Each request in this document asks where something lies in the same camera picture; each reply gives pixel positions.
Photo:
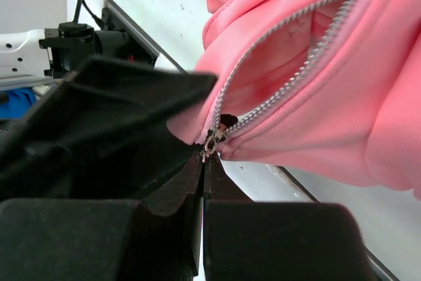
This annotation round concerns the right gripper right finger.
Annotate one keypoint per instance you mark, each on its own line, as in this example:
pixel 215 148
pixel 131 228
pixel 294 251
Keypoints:
pixel 248 240

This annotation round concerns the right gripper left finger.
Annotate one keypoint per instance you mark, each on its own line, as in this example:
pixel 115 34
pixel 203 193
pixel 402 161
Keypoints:
pixel 155 238

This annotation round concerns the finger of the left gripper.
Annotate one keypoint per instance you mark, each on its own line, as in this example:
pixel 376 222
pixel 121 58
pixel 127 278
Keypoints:
pixel 100 133

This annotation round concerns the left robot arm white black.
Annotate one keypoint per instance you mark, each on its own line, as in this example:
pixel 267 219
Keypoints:
pixel 36 61

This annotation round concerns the pink zip jacket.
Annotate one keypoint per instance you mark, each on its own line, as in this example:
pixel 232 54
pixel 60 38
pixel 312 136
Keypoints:
pixel 331 87

